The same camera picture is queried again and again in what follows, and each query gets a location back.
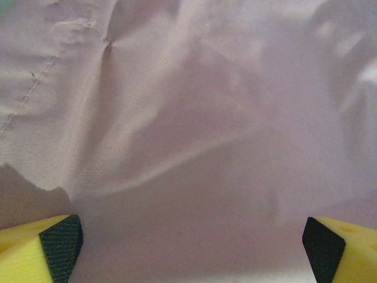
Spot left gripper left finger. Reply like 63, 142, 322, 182
0, 214, 85, 283

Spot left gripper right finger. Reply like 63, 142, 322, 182
302, 216, 377, 283

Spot beige shorts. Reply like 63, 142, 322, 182
0, 0, 377, 283

